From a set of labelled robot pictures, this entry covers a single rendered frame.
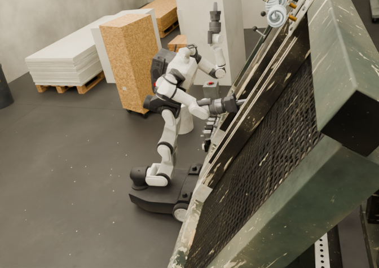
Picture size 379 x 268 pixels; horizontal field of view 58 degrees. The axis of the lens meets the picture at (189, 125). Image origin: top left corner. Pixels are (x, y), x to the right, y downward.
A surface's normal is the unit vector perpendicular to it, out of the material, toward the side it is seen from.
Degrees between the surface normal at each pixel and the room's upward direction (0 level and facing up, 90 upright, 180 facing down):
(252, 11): 90
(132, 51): 90
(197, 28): 90
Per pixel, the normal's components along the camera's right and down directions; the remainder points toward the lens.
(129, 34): 0.77, 0.22
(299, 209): -0.25, 0.54
